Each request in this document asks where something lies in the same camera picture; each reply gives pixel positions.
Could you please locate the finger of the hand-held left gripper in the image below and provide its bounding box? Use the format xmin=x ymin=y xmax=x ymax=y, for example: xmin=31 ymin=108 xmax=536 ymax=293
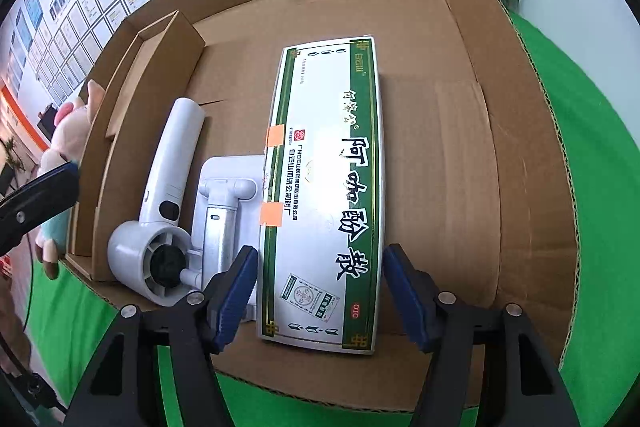
xmin=0 ymin=161 xmax=81 ymax=258

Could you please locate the white hair dryer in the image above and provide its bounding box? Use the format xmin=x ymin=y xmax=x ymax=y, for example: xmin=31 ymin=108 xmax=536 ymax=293
xmin=107 ymin=98 xmax=207 ymax=308

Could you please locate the pink and teal plush pig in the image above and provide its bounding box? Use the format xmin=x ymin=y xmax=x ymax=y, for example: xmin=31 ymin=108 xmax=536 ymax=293
xmin=34 ymin=79 xmax=108 ymax=280

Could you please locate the group of framed certificates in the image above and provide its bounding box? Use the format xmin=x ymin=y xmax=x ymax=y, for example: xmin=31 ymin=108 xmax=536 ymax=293
xmin=0 ymin=0 xmax=151 ymax=108

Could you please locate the large cardboard box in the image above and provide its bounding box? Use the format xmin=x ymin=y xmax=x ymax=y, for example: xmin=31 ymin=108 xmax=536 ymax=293
xmin=60 ymin=0 xmax=593 ymax=413

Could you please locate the blue wall board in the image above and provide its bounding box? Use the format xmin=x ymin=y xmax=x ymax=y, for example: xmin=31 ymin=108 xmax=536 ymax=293
xmin=15 ymin=0 xmax=43 ymax=30

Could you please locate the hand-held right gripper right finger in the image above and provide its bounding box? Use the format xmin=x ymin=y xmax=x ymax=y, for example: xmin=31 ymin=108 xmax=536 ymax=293
xmin=382 ymin=243 xmax=581 ymax=427

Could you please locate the black cable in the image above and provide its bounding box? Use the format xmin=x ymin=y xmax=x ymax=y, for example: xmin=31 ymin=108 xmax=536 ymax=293
xmin=0 ymin=337 xmax=68 ymax=414

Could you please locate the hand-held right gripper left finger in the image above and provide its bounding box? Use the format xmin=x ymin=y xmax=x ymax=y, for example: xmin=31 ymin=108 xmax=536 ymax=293
xmin=62 ymin=245 xmax=260 ymax=427

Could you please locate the white plastic device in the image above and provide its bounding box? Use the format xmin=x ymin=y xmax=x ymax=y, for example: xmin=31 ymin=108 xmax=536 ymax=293
xmin=187 ymin=154 xmax=266 ymax=323

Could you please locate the green and white medicine box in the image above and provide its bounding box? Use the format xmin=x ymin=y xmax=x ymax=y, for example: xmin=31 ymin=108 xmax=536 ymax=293
xmin=257 ymin=36 xmax=385 ymax=354

